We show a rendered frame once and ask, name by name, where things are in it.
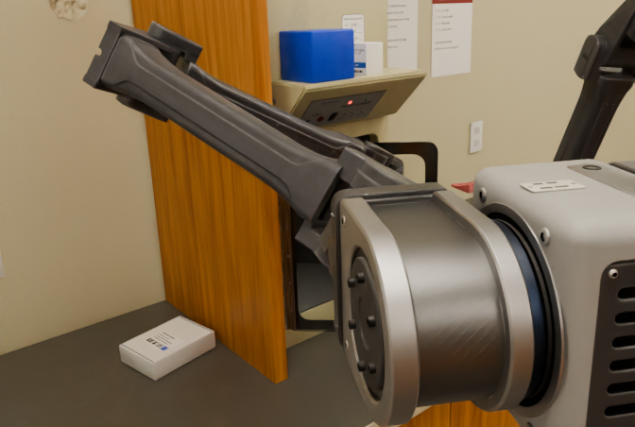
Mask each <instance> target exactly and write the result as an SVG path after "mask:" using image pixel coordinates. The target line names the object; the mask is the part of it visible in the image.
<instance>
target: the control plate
mask: <svg viewBox="0 0 635 427"><path fill-rule="evenodd" d="M386 91H387V90H384V91H379V92H372V93H365V94H354V95H347V96H340V97H334V98H328V99H321V100H315V101H311V103H310V105H309V106H308V108H307V109H306V111H305V112H304V114H303V116H302V117H301V120H303V121H306V120H308V119H310V122H308V123H309V124H311V125H314V126H322V125H327V124H332V123H337V122H343V121H348V120H353V119H358V118H364V117H367V116H368V115H369V113H370V112H371V111H372V109H373V108H374V107H375V105H376V104H377V103H378V101H379V100H380V99H381V98H382V96H383V95H384V94H385V92H386ZM365 98H368V100H367V101H365V102H364V99H365ZM351 100H352V103H351V104H348V102H349V101H351ZM361 110H364V113H362V112H360V111H361ZM353 111H355V115H353V114H352V112H353ZM334 112H338V115H337V116H336V117H335V119H334V120H331V121H327V120H328V119H329V118H330V116H331V115H332V113H334ZM344 112H345V113H346V116H344V115H342V114H343V113H344ZM320 116H323V117H324V119H323V120H322V121H321V122H318V118H319V117H320Z"/></svg>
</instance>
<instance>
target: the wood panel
mask: <svg viewBox="0 0 635 427"><path fill-rule="evenodd" d="M131 5H132V14H133V22H134V27H135V28H138V29H141V30H143V31H145V32H147V31H148V29H149V27H150V24H151V22H152V21H153V22H154V21H155V22H156V23H158V24H160V25H162V26H165V27H167V28H169V29H171V30H173V31H175V32H177V33H179V34H181V36H183V37H185V38H187V39H189V40H191V41H193V42H196V43H197V44H199V45H200V46H202V47H203V49H202V51H201V53H200V55H199V57H198V59H197V62H196V64H197V65H198V66H199V67H200V68H201V69H203V70H204V71H205V72H207V73H208V74H210V75H211V76H213V77H215V78H217V79H219V80H221V81H223V82H225V83H227V84H229V85H232V86H233V87H235V88H237V89H239V90H241V91H243V92H245V93H247V94H250V95H252V96H254V97H256V98H259V99H261V100H263V101H265V102H266V103H268V104H270V105H272V106H273V104H272V87H271V70H270V53H269V37H268V19H267V2H266V0H131ZM145 120H146V136H147V144H148V153H149V160H150V169H151V177H152V185H153V194H154V201H155V210H156V218H157V226H158V234H159V243H160V251H161V259H162V267H163V283H164V291H165V299H166V300H167V301H168V302H170V303H171V304H172V305H174V306H175V307H176V308H177V309H179V310H180V311H181V312H183V313H184V314H185V315H187V316H188V317H190V318H191V319H192V320H193V321H195V322H196V323H197V324H199V325H202V326H204V327H206V328H208V329H211V330H213V331H214V332H215V338H216V339H218V340H219V341H220V342H221V343H223V344H224V345H225V346H227V347H228V348H229V349H231V350H232V351H233V352H235V353H236V354H237V355H239V356H240V357H241V358H243V359H244V360H245V361H247V362H248V363H249V364H250V365H252V366H253V367H255V368H256V369H257V370H259V371H260V372H261V373H262V374H264V375H265V376H266V377H267V378H268V379H269V380H271V381H272V382H273V383H275V384H277V383H279V382H281V381H283V380H285V379H287V378H288V374H287V357H286V341H285V324H284V307H283V273H282V256H281V239H280V222H279V205H278V193H277V192H276V191H275V190H273V189H272V188H271V187H270V186H268V185H267V184H266V183H264V182H263V181H261V180H260V179H258V178H256V177H255V176H253V175H252V174H251V173H250V172H248V171H247V170H245V169H244V168H242V167H241V166H239V165H238V164H236V163H235V162H233V161H231V160H230V159H228V158H227V157H225V156H224V155H222V154H221V153H219V152H218V151H216V150H215V149H213V148H212V147H210V146H209V145H207V144H205V143H203V142H202V141H200V140H199V139H198V138H197V137H195V136H194V135H192V134H191V133H189V132H188V131H186V130H185V129H183V128H181V127H180V126H178V125H177V124H175V123H174V122H172V121H171V120H169V119H168V120H167V122H166V123H165V122H163V121H161V120H158V119H156V118H153V117H151V116H149V115H146V114H145Z"/></svg>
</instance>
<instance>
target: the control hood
mask: <svg viewBox="0 0 635 427"><path fill-rule="evenodd" d="M426 75H427V71H426V70H420V69H405V68H391V67H387V68H383V73H382V74H375V75H368V76H362V75H354V78H351V79H343V80H336V81H328V82H321V83H305V82H297V81H288V80H274V81H271V87H272V104H273V106H274V107H276V108H278V109H280V110H282V111H286V112H288V113H290V114H292V115H294V116H296V117H298V118H299V119H301V117H302V116H303V114H304V112H305V111H306V109H307V108H308V106H309V105H310V103H311V101H315V100H321V99H328V98H334V97H340V96H347V95H354V94H365V93H372V92H379V91H384V90H387V91H386V92H385V94H384V95H383V96H382V98H381V99H380V100H379V101H378V103H377V104H376V105H375V107H374V108H373V109H372V111H371V112H370V113H369V115H368V116H367V117H364V118H358V119H353V120H348V121H343V122H337V123H332V124H327V125H322V126H317V127H318V128H323V127H328V126H332V125H338V124H343V123H349V122H353V121H359V120H364V119H370V118H374V117H380V116H385V115H390V114H394V113H396V112H397V111H398V110H399V109H400V107H401V106H402V105H403V104H404V102H405V101H406V100H407V99H408V97H409V96H410V95H411V94H412V93H413V92H414V91H415V90H416V89H417V87H418V86H419V85H420V83H421V82H422V81H423V80H424V79H425V77H426Z"/></svg>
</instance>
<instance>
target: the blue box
mask: <svg viewBox="0 0 635 427"><path fill-rule="evenodd" d="M279 37H280V46H279V47H280V56H281V74H282V80H288V81H297V82H305V83H321V82H328V81H336V80H343V79H351V78H354V36H353V29H351V28H320V29H304V30H287V31H280V32H279Z"/></svg>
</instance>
